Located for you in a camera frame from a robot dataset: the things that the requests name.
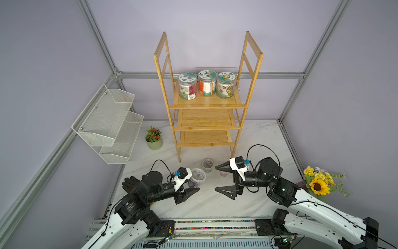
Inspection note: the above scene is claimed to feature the sunflower bouquet in vase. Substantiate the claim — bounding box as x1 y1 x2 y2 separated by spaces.
303 167 350 202

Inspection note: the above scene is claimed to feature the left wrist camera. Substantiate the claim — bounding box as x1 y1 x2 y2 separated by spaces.
173 167 192 192

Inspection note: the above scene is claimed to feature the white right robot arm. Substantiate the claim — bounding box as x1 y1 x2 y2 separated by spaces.
215 157 381 249

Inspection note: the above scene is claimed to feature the black and yellow glove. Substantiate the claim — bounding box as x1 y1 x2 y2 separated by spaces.
122 176 141 194

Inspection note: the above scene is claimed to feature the white mesh wall basket rack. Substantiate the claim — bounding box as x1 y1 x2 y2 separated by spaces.
72 85 144 165

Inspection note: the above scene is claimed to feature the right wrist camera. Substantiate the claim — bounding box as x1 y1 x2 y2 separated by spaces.
229 156 250 180

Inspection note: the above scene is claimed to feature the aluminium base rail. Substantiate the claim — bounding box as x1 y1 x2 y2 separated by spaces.
80 216 349 249

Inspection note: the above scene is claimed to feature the seed jar with red base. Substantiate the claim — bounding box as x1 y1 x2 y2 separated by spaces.
198 70 217 96

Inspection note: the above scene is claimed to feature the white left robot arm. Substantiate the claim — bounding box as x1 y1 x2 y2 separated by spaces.
83 168 199 249

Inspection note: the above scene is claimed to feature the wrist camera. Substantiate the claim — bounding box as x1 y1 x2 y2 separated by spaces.
229 156 250 180
173 167 192 192

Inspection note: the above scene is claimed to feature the seed jar with floral lid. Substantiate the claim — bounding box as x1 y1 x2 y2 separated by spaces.
178 73 198 100

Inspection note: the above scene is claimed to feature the green-lid sunflower seed jar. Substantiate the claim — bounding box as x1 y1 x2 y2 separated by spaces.
216 72 237 99

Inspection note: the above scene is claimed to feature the bamboo three-tier shelf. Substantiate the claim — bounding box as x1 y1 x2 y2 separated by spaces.
153 32 264 157

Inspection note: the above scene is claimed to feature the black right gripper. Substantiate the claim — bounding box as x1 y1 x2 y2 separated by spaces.
217 160 272 199

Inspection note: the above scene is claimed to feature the green pot with red flowers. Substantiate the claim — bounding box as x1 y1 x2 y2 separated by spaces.
145 126 163 150

